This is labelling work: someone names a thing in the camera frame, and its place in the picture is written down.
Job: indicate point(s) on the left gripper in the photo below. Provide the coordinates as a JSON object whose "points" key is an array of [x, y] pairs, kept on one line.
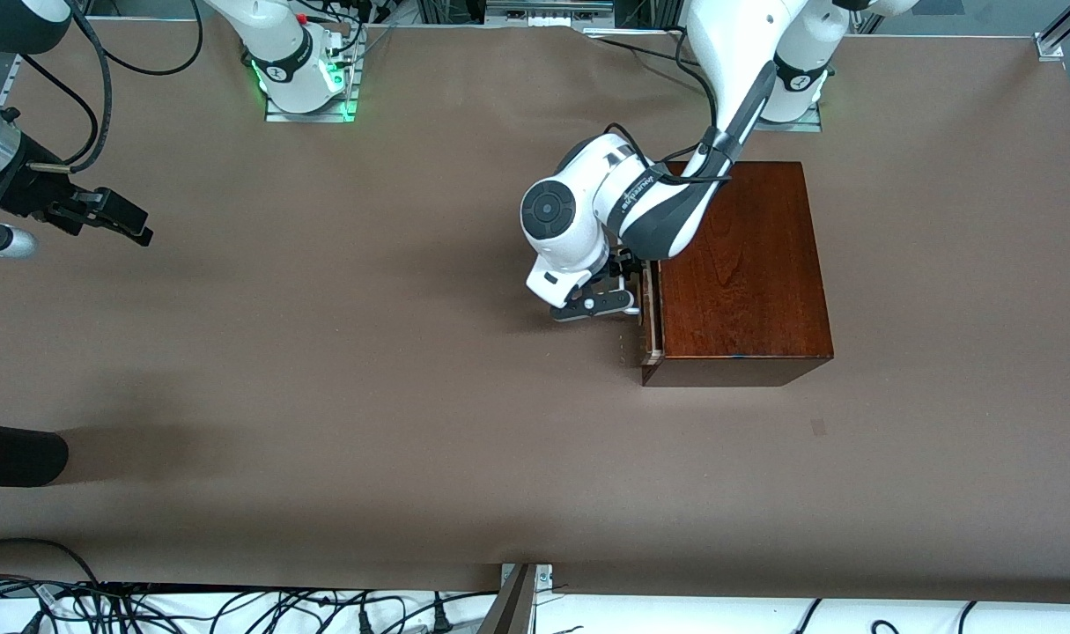
{"points": [[623, 264]]}

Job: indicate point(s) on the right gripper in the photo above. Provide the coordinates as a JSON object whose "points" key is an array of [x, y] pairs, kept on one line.
{"points": [[34, 189]]}

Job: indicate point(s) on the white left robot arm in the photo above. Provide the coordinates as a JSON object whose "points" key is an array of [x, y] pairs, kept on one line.
{"points": [[587, 176]]}

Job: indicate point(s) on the dark brown wooden cabinet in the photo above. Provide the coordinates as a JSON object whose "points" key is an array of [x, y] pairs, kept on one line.
{"points": [[746, 291]]}

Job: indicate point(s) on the aluminium table edge profile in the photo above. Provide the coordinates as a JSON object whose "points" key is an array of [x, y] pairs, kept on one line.
{"points": [[4, 81]]}

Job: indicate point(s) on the black cylinder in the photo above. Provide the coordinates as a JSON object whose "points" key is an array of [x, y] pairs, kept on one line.
{"points": [[15, 453]]}

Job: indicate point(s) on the white power strip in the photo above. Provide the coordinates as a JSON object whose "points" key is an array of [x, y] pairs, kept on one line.
{"points": [[543, 16]]}

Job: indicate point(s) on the brown paper table cover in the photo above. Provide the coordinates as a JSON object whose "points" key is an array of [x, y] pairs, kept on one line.
{"points": [[323, 396]]}

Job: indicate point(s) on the dark metal profile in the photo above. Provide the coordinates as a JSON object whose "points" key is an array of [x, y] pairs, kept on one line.
{"points": [[512, 608]]}

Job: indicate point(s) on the aluminium corner profile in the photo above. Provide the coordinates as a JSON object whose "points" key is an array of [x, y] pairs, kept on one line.
{"points": [[1050, 46]]}

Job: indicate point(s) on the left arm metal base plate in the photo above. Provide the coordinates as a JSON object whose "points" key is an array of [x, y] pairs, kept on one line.
{"points": [[803, 125]]}

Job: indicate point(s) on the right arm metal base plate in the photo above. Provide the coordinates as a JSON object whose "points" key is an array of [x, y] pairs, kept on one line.
{"points": [[310, 116]]}

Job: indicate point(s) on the silver metal bracket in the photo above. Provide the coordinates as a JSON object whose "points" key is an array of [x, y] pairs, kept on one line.
{"points": [[543, 577]]}

